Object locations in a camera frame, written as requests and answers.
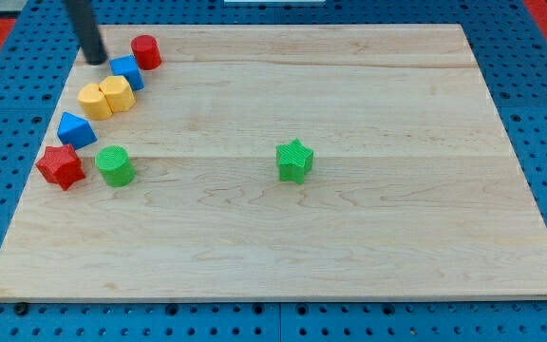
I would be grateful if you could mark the green star block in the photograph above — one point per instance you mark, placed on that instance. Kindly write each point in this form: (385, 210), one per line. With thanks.
(294, 161)

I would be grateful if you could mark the yellow hexagon block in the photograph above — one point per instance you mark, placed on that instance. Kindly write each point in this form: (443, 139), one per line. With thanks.
(118, 93)

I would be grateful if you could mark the red star block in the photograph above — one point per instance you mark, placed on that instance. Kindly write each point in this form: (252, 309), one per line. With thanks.
(61, 165)

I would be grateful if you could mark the light wooden board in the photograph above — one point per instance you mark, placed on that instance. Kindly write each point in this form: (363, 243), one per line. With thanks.
(415, 191)

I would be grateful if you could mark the green cylinder block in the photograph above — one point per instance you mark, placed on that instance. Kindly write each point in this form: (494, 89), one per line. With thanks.
(115, 166)

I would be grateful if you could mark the red cylinder block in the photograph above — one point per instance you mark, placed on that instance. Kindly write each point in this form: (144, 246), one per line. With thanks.
(146, 51)

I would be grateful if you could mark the blue cube block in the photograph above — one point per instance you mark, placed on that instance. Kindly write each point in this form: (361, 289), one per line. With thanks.
(127, 67)

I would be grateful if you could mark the yellow heart block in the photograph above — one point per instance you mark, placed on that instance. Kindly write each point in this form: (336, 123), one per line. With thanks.
(93, 103)

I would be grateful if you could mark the blue triangle block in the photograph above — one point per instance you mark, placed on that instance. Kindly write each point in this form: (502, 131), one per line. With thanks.
(75, 131)

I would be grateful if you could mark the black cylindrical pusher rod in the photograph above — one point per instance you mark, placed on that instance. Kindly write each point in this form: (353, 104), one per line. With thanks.
(85, 26)

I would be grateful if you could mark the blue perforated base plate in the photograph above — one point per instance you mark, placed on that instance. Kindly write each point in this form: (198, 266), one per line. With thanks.
(35, 61)

